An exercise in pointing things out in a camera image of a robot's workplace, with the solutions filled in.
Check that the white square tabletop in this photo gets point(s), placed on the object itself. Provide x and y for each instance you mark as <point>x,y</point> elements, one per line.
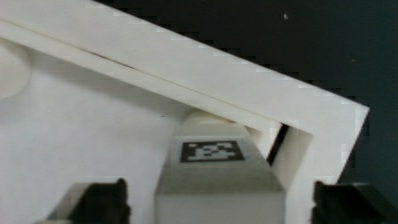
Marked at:
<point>86,133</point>

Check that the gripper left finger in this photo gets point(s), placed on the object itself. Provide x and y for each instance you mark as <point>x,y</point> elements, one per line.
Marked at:
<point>93,204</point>

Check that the white table leg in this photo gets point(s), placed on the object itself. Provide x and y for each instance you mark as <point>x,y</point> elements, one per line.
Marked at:
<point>217,187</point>

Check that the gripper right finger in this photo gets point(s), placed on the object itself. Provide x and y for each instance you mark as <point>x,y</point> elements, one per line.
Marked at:
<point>350,204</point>

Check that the white right obstacle bar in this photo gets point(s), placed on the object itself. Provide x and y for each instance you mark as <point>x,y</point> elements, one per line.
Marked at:
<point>128,49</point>

